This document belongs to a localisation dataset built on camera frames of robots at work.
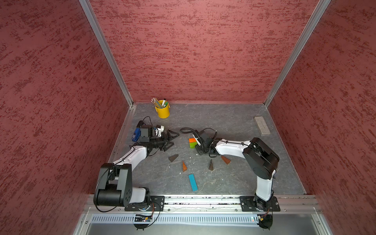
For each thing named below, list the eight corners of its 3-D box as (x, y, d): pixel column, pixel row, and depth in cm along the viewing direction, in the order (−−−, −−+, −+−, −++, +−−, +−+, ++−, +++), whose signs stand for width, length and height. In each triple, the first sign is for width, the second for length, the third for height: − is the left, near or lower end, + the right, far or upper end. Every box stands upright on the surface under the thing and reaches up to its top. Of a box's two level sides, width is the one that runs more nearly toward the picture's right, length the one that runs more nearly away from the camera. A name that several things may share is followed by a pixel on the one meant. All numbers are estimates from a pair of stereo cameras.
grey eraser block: (259, 135, 104) (260, 132, 102) (253, 118, 114) (254, 115, 112) (268, 135, 104) (270, 133, 102) (261, 118, 114) (263, 115, 112)
